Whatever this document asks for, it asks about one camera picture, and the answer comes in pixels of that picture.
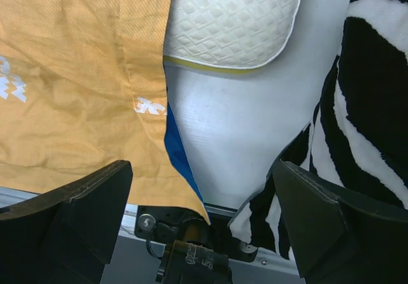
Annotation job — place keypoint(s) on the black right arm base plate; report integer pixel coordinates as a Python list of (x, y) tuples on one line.
[(167, 224)]

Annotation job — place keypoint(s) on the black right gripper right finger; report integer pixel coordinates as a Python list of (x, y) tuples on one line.
[(338, 235)]

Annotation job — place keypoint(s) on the aluminium front rail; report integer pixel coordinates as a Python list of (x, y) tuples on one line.
[(132, 264)]

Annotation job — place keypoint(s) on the yellow pillowcase with blue lining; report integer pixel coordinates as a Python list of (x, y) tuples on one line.
[(83, 85)]

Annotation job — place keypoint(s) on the zebra striped blanket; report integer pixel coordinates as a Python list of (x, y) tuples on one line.
[(357, 136)]

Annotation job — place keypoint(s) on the cream quilted pillow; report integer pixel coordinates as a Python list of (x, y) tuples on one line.
[(228, 36)]

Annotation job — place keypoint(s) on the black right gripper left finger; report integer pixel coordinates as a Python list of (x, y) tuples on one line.
[(66, 235)]

